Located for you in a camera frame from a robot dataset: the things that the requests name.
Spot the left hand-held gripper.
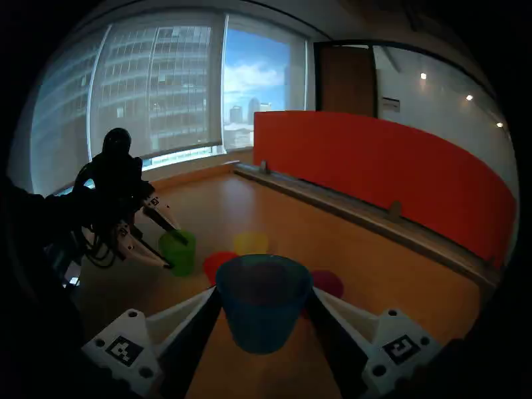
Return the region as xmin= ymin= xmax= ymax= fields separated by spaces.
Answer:
xmin=72 ymin=127 xmax=188 ymax=269

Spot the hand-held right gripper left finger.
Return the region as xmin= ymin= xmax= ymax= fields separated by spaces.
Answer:
xmin=81 ymin=287 xmax=225 ymax=399

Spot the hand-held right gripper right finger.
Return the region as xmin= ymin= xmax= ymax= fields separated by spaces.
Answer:
xmin=305 ymin=287 xmax=442 ymax=399

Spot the green plastic cup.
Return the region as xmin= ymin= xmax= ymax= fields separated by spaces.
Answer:
xmin=158 ymin=229 xmax=197 ymax=278

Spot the blue plastic cup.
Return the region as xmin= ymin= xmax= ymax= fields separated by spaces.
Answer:
xmin=215 ymin=254 xmax=314 ymax=355

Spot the person's left forearm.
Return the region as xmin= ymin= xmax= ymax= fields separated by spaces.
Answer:
xmin=0 ymin=178 xmax=90 ymax=317

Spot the red plastic cup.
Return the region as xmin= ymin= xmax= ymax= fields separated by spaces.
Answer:
xmin=202 ymin=251 xmax=239 ymax=287

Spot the magenta plastic cup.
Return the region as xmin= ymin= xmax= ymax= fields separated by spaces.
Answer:
xmin=310 ymin=270 xmax=345 ymax=300

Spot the yellow plastic cup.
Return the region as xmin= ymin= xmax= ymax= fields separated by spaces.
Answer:
xmin=233 ymin=231 xmax=270 ymax=256

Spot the red desk screen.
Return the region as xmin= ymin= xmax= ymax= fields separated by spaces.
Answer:
xmin=232 ymin=110 xmax=519 ymax=288

